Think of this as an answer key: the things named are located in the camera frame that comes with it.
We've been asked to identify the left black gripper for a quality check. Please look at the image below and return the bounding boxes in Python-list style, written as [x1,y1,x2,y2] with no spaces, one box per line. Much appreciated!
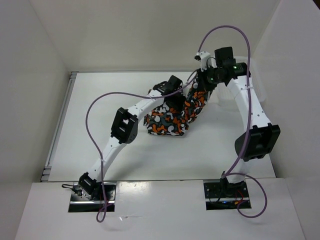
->
[168,88,192,116]

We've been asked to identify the orange camouflage shorts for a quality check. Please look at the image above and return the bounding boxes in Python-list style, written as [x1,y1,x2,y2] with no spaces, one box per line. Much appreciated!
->
[143,77,213,136]

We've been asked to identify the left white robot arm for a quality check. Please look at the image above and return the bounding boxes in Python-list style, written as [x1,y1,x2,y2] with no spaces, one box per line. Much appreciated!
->
[78,75,183,200]

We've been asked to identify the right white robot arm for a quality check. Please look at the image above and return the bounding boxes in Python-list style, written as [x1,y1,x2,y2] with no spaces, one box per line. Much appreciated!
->
[194,47,281,197]

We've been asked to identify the white plastic basket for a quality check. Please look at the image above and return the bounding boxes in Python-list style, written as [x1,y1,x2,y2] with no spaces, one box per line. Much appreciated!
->
[216,58,267,104]

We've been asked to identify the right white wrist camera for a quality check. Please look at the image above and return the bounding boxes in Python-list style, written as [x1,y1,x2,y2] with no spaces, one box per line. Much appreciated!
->
[194,51,212,72]

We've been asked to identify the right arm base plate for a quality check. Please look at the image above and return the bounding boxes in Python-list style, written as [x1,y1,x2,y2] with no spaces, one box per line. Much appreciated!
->
[203,179,252,211]

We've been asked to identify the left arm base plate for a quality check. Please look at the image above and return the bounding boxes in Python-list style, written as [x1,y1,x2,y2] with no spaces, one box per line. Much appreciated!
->
[68,182,116,213]

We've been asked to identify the aluminium rail frame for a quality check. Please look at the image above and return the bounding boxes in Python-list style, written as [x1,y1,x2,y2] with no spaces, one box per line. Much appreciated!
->
[40,71,79,183]

